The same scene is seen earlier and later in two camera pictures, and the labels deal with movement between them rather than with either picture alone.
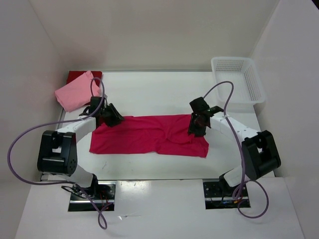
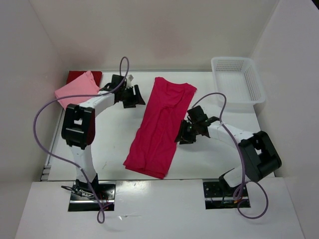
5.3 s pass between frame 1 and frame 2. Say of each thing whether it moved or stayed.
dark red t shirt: stayed
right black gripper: stayed
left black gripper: moved
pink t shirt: stayed
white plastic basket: stayed
